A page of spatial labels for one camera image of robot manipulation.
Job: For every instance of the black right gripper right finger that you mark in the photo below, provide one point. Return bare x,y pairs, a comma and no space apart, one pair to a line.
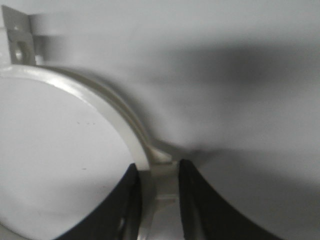
205,215

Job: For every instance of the white half pipe clamp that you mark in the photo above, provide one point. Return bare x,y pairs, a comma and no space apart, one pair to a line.
66,141

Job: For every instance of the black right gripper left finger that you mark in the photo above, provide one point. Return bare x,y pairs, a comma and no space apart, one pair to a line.
118,217

